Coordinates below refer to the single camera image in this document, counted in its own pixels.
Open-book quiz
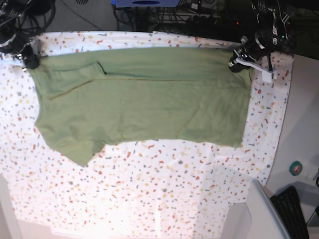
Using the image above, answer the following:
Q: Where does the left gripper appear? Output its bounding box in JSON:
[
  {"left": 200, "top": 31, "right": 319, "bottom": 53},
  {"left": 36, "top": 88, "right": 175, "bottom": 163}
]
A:
[{"left": 228, "top": 32, "right": 277, "bottom": 73}]

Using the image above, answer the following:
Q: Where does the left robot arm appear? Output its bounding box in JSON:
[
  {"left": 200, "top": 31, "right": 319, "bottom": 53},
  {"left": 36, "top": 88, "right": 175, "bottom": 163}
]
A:
[{"left": 228, "top": 0, "right": 296, "bottom": 73}]

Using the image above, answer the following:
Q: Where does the green t-shirt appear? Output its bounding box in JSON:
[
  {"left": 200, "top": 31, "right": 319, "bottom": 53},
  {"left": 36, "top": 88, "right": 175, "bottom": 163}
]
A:
[{"left": 29, "top": 47, "right": 252, "bottom": 166}]

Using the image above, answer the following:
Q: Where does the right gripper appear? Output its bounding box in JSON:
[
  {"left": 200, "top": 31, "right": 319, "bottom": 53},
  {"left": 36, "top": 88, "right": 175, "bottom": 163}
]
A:
[{"left": 16, "top": 45, "right": 40, "bottom": 69}]

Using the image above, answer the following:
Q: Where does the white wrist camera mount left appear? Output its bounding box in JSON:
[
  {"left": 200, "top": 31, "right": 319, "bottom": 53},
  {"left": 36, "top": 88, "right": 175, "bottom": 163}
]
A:
[{"left": 234, "top": 57, "right": 277, "bottom": 84}]

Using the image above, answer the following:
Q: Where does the green tape roll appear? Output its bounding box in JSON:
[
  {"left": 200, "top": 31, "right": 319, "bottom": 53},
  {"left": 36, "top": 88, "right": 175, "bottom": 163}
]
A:
[{"left": 289, "top": 161, "right": 303, "bottom": 176}]

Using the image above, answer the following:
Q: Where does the blue box at top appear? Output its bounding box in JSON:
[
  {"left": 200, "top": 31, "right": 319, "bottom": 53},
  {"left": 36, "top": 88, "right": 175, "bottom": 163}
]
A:
[{"left": 111, "top": 0, "right": 187, "bottom": 7}]

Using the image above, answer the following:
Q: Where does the grey plastic bin right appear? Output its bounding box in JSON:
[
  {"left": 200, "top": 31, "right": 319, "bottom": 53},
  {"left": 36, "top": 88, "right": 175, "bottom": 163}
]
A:
[{"left": 246, "top": 180, "right": 290, "bottom": 239}]

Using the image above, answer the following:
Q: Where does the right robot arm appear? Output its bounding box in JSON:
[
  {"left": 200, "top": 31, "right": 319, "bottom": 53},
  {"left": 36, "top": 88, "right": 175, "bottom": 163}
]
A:
[{"left": 0, "top": 0, "right": 56, "bottom": 69}]

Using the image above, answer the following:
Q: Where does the black keyboard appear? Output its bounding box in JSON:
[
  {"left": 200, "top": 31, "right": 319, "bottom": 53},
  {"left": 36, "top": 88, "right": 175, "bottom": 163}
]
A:
[{"left": 270, "top": 186, "right": 310, "bottom": 239}]

